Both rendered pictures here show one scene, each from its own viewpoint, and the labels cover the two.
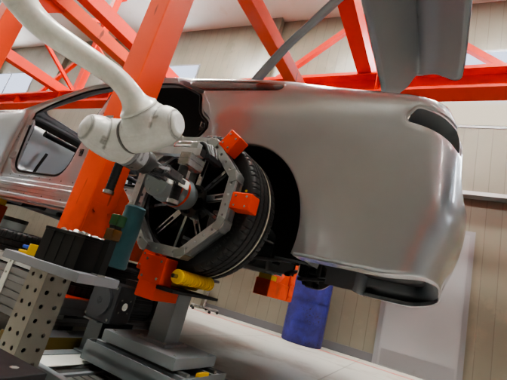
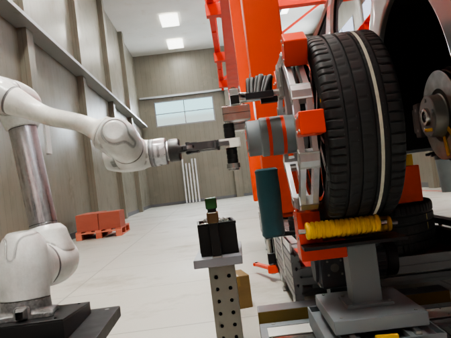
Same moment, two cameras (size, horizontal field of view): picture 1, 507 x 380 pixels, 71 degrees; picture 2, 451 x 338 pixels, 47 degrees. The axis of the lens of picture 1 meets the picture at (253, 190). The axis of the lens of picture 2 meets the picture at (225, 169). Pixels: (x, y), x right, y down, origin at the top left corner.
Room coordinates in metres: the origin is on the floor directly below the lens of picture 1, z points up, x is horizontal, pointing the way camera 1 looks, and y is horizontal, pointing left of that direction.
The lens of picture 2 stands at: (0.41, -1.20, 0.71)
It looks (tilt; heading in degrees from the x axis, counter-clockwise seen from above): 1 degrees up; 61
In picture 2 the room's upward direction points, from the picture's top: 7 degrees counter-clockwise
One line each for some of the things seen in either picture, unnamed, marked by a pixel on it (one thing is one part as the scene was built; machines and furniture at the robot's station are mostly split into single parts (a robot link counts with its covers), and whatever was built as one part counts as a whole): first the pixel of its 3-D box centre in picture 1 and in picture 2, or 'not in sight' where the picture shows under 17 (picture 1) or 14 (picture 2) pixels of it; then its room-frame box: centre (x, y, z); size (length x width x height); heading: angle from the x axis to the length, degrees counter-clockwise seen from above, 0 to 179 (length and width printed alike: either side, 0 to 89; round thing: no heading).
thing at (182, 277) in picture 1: (194, 280); (342, 227); (1.58, 0.14, 0.51); 0.29 x 0.06 x 0.06; 150
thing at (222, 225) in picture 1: (182, 194); (295, 133); (1.55, 0.30, 0.85); 0.54 x 0.07 x 0.54; 60
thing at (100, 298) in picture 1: (127, 317); (365, 274); (1.92, 0.44, 0.26); 0.42 x 0.18 x 0.35; 150
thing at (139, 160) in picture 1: (133, 154); (160, 151); (1.06, 0.39, 0.83); 0.09 x 0.06 x 0.09; 60
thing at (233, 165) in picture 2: (178, 183); (231, 144); (1.26, 0.27, 0.83); 0.04 x 0.04 x 0.16
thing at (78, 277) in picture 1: (59, 268); (219, 253); (1.34, 0.59, 0.44); 0.43 x 0.17 x 0.03; 60
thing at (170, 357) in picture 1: (168, 320); (362, 274); (1.70, 0.21, 0.32); 0.40 x 0.30 x 0.28; 60
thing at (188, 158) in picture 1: (191, 162); (236, 113); (1.29, 0.25, 0.93); 0.09 x 0.05 x 0.05; 150
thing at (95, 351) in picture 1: (155, 365); (368, 328); (1.70, 0.21, 0.13); 0.50 x 0.36 x 0.10; 60
